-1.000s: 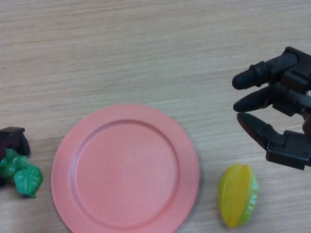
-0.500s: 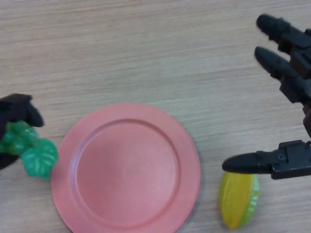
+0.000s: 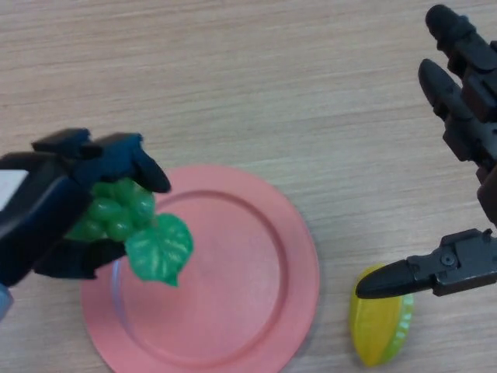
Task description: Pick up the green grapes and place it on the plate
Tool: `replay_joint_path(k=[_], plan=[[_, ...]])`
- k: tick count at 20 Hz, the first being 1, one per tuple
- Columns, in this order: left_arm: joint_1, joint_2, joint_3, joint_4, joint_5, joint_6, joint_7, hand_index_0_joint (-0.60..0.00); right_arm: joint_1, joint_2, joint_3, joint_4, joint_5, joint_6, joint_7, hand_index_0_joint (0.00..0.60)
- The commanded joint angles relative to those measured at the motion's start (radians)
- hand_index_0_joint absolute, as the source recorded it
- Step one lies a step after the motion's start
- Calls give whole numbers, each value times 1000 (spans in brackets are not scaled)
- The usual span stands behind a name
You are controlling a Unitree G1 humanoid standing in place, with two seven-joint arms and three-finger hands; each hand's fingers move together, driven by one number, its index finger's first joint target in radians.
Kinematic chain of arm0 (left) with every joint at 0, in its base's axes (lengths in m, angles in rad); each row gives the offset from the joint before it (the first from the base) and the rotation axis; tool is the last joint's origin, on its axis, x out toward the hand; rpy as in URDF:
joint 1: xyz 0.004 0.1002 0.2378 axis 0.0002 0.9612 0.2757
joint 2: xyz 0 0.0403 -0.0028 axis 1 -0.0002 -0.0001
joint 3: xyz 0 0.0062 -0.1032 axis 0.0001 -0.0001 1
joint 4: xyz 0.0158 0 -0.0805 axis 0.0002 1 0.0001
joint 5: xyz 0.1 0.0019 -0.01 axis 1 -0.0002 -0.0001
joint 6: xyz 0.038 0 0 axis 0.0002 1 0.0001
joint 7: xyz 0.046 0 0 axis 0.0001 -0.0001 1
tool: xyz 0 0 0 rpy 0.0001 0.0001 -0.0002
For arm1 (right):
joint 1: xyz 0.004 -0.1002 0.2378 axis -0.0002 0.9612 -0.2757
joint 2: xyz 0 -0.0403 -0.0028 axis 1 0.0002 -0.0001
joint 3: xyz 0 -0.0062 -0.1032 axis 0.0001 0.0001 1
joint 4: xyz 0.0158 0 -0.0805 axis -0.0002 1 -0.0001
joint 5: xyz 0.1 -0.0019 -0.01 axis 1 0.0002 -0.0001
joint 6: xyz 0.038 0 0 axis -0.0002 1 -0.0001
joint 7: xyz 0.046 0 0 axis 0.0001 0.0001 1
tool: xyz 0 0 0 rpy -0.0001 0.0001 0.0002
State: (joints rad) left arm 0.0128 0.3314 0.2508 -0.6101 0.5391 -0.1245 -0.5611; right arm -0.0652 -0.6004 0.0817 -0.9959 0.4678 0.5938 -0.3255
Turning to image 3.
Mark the yellow green starfruit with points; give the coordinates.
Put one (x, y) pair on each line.
(376, 330)

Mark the green plastic grape bunch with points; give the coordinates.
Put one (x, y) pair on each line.
(155, 248)

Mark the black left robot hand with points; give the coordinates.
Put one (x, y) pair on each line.
(46, 194)

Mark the pink round plate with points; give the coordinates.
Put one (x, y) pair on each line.
(240, 279)

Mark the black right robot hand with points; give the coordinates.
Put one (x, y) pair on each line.
(473, 101)

